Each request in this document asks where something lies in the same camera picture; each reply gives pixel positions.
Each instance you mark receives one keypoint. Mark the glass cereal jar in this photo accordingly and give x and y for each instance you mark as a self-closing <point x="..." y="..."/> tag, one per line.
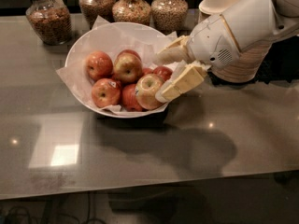
<point x="136" y="11"/>
<point x="169" y="15"/>
<point x="51" y="21"/>
<point x="92" y="9"/>

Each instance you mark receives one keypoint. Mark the red apple back left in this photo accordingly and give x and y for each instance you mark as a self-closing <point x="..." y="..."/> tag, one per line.
<point x="98" y="65"/>

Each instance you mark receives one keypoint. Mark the yellow-green apple front right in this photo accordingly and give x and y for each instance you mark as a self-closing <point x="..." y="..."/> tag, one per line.
<point x="145" y="90"/>

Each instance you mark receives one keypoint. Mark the red apple front left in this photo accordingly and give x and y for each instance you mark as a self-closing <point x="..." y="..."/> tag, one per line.
<point x="105" y="92"/>

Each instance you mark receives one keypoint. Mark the dark red apple right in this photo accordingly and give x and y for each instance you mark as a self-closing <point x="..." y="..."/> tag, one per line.
<point x="163" y="72"/>

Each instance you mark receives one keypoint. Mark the small red apple middle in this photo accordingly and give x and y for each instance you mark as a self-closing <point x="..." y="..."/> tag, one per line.
<point x="147" y="70"/>

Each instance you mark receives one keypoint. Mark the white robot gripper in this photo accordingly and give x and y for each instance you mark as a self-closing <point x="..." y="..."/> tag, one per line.
<point x="212" y="41"/>

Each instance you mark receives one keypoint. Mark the white paper liner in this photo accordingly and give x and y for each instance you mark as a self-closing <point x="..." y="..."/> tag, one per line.
<point x="74" y="78"/>

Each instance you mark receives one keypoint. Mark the white bowl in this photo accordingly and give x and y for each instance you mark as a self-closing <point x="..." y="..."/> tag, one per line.
<point x="106" y="38"/>

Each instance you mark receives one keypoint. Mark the red apple front centre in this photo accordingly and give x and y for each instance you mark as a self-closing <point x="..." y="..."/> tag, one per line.
<point x="128" y="99"/>

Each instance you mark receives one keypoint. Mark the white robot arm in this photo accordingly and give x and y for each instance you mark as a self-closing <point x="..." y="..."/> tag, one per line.
<point x="256" y="22"/>

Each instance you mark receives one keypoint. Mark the glass cereal jar far left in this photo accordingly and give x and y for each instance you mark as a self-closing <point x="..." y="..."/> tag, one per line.
<point x="51" y="21"/>

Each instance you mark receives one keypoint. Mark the red-yellow apple centre top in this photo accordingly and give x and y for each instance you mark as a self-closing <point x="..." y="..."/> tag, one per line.
<point x="127" y="68"/>

